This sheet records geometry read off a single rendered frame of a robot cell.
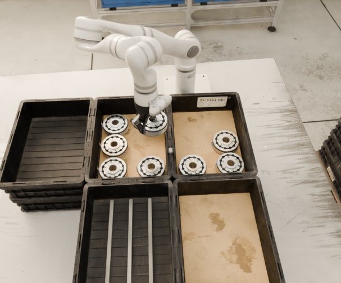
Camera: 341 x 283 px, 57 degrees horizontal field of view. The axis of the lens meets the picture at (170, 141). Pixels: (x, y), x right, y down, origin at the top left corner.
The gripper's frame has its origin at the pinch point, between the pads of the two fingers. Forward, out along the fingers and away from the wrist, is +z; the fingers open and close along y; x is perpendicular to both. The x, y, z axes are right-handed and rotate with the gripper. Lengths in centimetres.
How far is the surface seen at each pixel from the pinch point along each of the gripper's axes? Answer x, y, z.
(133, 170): 0.8, 9.3, 17.9
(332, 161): 63, -94, 71
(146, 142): -4.3, -3.9, 17.7
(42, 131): -42, 20, 19
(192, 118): 2.4, -25.9, 17.0
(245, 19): -62, -203, 83
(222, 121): 13.4, -32.9, 16.6
